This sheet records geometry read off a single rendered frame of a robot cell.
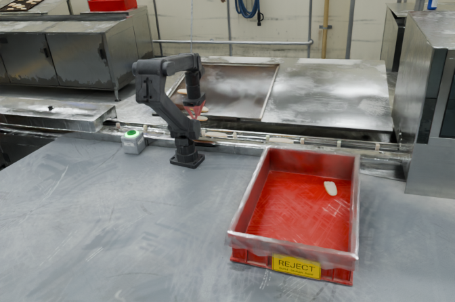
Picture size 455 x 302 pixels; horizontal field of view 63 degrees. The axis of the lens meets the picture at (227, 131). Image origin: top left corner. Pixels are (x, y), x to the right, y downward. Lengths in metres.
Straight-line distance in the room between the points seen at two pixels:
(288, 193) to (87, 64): 3.48
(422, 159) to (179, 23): 4.69
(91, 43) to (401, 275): 3.79
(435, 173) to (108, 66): 3.57
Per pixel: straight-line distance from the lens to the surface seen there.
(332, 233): 1.14
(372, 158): 1.43
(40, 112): 1.95
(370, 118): 1.63
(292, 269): 1.00
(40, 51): 4.78
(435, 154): 1.28
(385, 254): 1.12
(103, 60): 4.29
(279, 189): 1.29
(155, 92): 1.09
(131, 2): 5.16
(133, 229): 1.20
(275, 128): 1.67
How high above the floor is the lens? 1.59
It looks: 28 degrees down
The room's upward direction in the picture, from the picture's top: 4 degrees counter-clockwise
